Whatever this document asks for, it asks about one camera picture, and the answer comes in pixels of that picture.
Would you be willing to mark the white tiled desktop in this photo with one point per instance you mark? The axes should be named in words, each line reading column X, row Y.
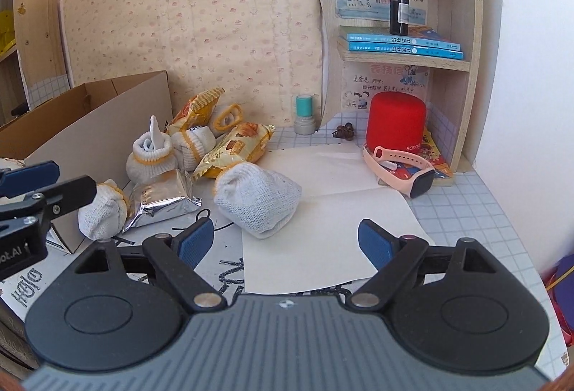
column 466, row 229

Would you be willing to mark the quilted printed wall cloth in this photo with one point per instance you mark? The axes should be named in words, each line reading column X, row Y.
column 202, row 23

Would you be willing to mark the pink smart band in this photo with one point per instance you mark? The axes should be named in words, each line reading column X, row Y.
column 419, row 184

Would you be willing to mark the wooden desk shelf unit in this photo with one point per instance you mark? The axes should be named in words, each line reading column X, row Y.
column 457, row 103

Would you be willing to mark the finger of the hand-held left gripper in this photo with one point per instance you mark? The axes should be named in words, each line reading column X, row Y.
column 67, row 193
column 31, row 176

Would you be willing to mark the teal grey stamp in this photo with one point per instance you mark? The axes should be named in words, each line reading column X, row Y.
column 305, row 112

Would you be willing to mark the yellow croissant bread packet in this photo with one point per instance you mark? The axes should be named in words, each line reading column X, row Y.
column 235, row 146

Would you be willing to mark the white paper sheet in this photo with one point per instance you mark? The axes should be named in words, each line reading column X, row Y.
column 323, row 229

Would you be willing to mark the colourful picture book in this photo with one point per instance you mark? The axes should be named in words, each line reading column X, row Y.
column 437, row 157

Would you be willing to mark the red round speaker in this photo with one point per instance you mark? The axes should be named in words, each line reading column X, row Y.
column 397, row 121

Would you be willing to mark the thin blue book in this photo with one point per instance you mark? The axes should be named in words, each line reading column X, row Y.
column 403, row 50
column 372, row 34

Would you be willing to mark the dark dropper bottle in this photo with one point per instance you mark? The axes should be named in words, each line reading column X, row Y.
column 399, row 9

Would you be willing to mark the brown cardboard box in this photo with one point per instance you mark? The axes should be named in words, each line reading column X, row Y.
column 112, row 121

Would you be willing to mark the brown hair clip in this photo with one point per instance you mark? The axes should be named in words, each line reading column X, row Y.
column 343, row 132

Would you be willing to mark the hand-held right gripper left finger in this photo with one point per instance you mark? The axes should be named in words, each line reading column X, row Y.
column 197, row 244

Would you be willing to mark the orange yellow snack packet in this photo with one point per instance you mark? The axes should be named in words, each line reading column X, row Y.
column 195, row 110

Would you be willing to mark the white cartoon wall poster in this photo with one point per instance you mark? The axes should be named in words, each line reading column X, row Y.
column 358, row 86

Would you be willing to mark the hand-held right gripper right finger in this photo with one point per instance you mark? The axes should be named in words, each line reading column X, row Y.
column 374, row 245

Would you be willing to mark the white sheet black lettering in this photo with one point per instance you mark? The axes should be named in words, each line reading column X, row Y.
column 27, row 287

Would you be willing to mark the silver foil snack packet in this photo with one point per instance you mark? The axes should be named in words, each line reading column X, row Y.
column 161, row 200

